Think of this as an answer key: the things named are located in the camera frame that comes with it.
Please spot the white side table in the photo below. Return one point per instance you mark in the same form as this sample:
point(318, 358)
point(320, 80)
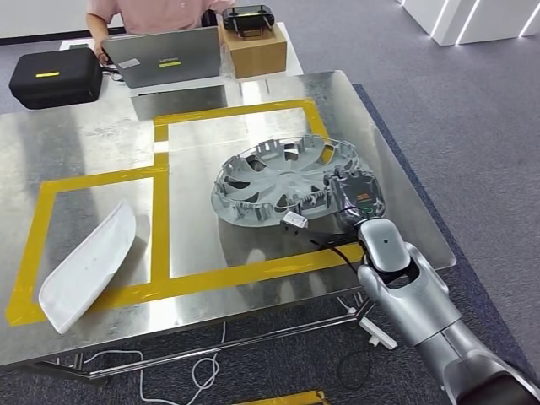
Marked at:
point(293, 61)

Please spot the black handheld controller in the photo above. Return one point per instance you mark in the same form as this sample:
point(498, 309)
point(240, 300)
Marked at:
point(249, 18)

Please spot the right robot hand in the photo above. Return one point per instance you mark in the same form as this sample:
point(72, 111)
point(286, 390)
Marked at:
point(358, 195)

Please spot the black zip case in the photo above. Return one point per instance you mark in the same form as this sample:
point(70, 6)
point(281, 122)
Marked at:
point(55, 78)

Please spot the white plastic cover part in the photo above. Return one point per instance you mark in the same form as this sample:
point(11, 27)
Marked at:
point(88, 268)

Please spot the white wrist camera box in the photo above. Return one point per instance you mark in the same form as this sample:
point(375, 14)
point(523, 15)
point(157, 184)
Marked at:
point(294, 220)

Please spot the steel workbench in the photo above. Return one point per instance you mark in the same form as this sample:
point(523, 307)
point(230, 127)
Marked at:
point(84, 145)

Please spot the white illuminated plinth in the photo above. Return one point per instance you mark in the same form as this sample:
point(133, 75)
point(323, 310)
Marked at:
point(421, 17)
point(498, 19)

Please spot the brown cardboard box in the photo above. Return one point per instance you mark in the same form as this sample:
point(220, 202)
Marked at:
point(257, 56)

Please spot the white power strip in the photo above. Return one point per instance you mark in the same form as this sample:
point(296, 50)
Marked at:
point(379, 335)

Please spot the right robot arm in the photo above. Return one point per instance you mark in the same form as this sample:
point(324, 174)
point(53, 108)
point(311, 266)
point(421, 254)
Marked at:
point(421, 313)

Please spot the black camera bracket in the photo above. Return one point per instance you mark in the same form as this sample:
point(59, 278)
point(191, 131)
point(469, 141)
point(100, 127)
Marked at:
point(325, 237)

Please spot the grey plastic wheel hubcap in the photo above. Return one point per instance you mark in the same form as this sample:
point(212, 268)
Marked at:
point(270, 184)

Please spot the grey laptop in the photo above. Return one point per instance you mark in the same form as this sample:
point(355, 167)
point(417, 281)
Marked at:
point(169, 56)

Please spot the person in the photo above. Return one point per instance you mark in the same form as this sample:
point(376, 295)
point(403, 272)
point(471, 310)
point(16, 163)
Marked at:
point(169, 14)

